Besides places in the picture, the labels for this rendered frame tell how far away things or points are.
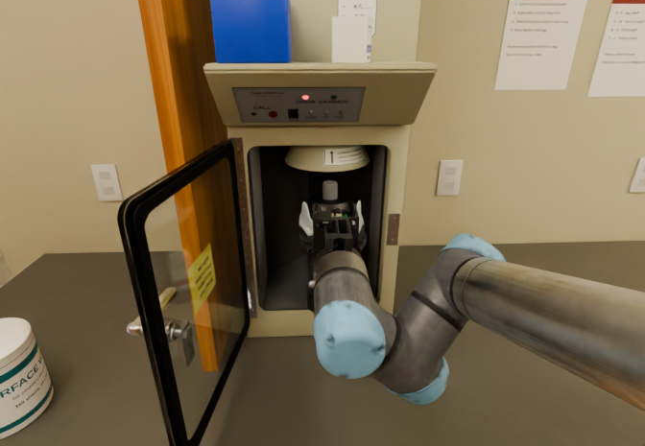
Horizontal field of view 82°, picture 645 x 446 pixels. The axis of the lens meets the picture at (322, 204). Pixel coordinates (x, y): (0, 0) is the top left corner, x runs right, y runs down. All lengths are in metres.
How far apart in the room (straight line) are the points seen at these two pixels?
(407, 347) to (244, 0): 0.47
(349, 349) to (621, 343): 0.23
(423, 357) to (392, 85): 0.37
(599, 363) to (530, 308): 0.07
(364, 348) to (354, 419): 0.34
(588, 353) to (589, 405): 0.57
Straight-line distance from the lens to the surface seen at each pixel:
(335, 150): 0.70
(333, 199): 0.69
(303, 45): 0.65
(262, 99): 0.58
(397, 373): 0.48
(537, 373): 0.91
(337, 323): 0.41
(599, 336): 0.32
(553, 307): 0.35
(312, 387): 0.78
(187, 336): 0.51
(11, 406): 0.85
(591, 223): 1.54
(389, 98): 0.59
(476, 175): 1.26
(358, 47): 0.57
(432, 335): 0.48
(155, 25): 0.59
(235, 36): 0.55
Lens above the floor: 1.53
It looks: 23 degrees down
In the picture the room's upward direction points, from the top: straight up
